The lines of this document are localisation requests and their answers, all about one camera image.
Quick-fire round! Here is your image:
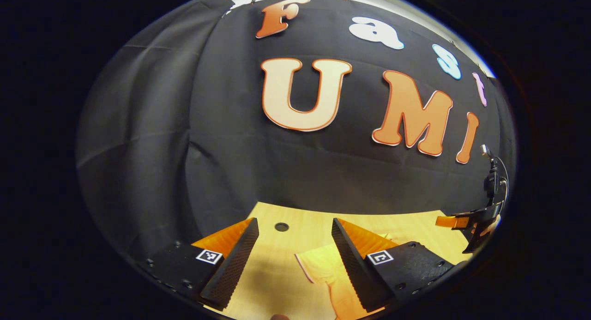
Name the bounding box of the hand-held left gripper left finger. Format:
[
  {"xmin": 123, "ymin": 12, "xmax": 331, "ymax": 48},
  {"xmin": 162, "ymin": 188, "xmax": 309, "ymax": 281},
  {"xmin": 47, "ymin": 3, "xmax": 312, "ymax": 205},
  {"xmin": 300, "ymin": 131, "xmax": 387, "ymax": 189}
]
[{"xmin": 139, "ymin": 217, "xmax": 260, "ymax": 311}]

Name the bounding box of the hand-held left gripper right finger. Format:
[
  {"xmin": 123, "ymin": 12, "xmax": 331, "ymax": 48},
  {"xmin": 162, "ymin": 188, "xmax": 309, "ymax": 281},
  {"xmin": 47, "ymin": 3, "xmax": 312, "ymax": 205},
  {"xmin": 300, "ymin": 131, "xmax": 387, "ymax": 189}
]
[{"xmin": 331, "ymin": 217, "xmax": 467, "ymax": 313}]

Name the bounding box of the orange T-shirt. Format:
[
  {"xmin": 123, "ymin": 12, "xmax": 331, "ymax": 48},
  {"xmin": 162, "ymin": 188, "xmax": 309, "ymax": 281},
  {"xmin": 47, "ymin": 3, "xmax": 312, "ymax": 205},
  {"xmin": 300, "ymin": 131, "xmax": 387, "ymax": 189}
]
[{"xmin": 295, "ymin": 232, "xmax": 400, "ymax": 320}]

